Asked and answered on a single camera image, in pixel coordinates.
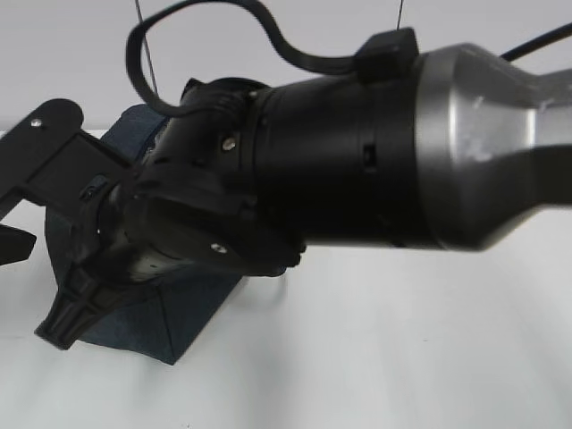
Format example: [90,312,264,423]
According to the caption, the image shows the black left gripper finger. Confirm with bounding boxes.
[0,225,37,265]

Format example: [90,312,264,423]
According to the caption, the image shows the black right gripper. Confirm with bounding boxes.
[73,78,305,286]

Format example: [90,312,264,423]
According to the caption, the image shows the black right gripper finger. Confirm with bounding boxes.
[35,264,147,349]

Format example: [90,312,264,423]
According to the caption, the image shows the dark navy lunch bag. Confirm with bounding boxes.
[42,105,247,367]

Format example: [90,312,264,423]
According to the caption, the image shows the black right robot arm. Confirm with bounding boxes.
[36,29,571,349]

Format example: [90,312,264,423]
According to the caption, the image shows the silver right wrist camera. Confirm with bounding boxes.
[1,98,132,222]

